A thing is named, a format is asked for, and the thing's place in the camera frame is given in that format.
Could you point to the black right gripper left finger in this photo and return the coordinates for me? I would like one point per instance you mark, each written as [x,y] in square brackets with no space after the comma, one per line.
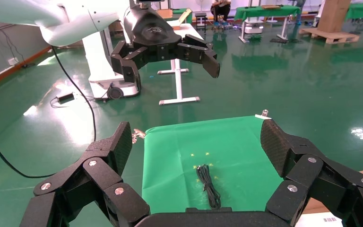
[106,169]

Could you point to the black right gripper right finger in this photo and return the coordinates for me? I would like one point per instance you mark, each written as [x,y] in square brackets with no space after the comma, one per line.
[319,185]

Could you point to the silver metal binder clip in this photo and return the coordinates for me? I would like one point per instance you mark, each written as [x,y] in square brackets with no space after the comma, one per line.
[264,115]
[138,135]

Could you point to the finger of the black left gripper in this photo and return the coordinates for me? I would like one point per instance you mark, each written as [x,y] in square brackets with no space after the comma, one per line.
[208,58]
[128,67]

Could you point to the green table cloth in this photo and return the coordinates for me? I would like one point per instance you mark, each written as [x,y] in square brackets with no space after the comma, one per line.
[175,163]

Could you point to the wooden pallet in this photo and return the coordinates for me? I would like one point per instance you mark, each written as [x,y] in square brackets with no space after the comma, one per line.
[328,35]

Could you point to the seated person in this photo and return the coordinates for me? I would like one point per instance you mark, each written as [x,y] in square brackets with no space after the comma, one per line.
[221,7]

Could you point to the black stool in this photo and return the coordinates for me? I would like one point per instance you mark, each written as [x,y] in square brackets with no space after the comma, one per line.
[201,18]

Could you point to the small white robot chassis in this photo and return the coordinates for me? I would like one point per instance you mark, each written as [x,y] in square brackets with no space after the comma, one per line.
[253,28]

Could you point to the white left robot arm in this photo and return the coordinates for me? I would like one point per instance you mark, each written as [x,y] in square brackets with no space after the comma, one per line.
[59,25]

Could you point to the white table with legs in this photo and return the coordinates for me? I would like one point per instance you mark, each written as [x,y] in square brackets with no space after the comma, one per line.
[177,81]

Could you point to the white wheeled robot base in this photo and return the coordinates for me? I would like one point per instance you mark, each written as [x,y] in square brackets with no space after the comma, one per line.
[98,69]

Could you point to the small open cardboard carton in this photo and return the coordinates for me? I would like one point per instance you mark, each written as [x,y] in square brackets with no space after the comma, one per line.
[165,14]

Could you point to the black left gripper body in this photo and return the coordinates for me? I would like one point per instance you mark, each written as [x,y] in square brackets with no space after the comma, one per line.
[151,34]

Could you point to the tall brown cardboard carton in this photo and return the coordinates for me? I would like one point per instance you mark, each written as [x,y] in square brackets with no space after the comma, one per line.
[333,15]

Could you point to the white wall outlet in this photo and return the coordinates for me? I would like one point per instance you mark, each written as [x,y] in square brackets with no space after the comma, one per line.
[13,61]

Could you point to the white printed instruction sheet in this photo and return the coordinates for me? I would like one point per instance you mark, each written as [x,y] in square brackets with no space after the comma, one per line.
[313,221]

